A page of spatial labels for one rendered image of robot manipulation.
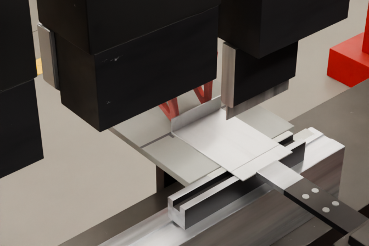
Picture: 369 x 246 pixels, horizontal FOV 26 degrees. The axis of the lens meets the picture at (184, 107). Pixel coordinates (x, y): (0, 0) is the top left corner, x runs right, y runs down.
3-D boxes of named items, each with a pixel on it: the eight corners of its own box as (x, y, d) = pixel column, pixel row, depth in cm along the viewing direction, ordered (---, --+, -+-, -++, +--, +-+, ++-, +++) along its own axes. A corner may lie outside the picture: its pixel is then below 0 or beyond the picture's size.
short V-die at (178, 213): (286, 149, 104) (288, 130, 102) (303, 160, 102) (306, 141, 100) (167, 216, 93) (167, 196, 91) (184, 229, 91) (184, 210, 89)
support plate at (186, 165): (165, 55, 120) (165, 49, 119) (294, 132, 103) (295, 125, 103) (63, 97, 110) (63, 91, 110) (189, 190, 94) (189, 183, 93)
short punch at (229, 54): (281, 85, 96) (286, 15, 91) (294, 93, 95) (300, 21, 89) (220, 116, 90) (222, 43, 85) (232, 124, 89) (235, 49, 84)
